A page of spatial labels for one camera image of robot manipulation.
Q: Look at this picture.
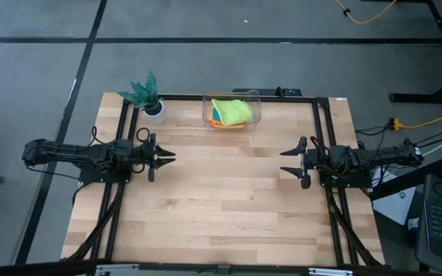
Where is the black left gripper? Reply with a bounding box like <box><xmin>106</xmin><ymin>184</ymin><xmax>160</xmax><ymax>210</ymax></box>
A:
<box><xmin>128</xmin><ymin>132</ymin><xmax>177</xmax><ymax>183</ymax></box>

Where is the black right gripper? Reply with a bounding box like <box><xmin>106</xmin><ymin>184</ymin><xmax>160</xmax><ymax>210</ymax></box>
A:
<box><xmin>279</xmin><ymin>136</ymin><xmax>335</xmax><ymax>190</ymax></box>

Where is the orange microfiber towel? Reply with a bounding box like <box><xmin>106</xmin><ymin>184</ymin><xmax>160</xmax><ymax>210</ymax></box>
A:
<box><xmin>207</xmin><ymin>110</ymin><xmax>246</xmax><ymax>130</ymax></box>

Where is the lime green microfiber towel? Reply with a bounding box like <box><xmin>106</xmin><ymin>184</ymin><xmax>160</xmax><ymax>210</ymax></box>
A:
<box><xmin>210</xmin><ymin>98</ymin><xmax>254</xmax><ymax>128</ymax></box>

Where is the artificial plant in white pot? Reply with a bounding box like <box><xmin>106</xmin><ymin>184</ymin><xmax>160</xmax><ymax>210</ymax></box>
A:
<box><xmin>117</xmin><ymin>71</ymin><xmax>167</xmax><ymax>125</ymax></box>

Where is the clear plastic bin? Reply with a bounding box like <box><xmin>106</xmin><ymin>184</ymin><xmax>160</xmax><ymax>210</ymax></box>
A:
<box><xmin>201</xmin><ymin>88</ymin><xmax>262</xmax><ymax>133</ymax></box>

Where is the white cardboard box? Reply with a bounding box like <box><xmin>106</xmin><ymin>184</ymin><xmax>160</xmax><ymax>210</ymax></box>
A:
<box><xmin>370</xmin><ymin>168</ymin><xmax>417</xmax><ymax>226</ymax></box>

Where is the black metal rig frame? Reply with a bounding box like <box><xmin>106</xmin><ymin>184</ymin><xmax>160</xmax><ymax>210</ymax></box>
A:
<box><xmin>67</xmin><ymin>94</ymin><xmax>384</xmax><ymax>268</ymax></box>

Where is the black power cable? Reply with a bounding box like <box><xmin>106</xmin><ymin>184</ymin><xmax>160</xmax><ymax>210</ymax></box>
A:
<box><xmin>355</xmin><ymin>121</ymin><xmax>442</xmax><ymax>154</ymax></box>

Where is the yellow extension cord plug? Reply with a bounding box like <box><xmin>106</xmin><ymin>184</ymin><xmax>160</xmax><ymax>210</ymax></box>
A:
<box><xmin>388</xmin><ymin>115</ymin><xmax>442</xmax><ymax>133</ymax></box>

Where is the silver metal bracket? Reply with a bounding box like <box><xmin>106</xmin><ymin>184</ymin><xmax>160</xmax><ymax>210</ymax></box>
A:
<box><xmin>94</xmin><ymin>263</ymin><xmax>141</xmax><ymax>276</ymax></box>
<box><xmin>308</xmin><ymin>268</ymin><xmax>355</xmax><ymax>276</ymax></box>

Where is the black desk leg frame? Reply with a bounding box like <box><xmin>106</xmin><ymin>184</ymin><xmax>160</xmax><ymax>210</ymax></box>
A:
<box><xmin>388</xmin><ymin>0</ymin><xmax>442</xmax><ymax>105</ymax></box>

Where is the yellow floor cable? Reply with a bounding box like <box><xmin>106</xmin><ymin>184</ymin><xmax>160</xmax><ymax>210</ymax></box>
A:
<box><xmin>334</xmin><ymin>0</ymin><xmax>397</xmax><ymax>25</ymax></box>

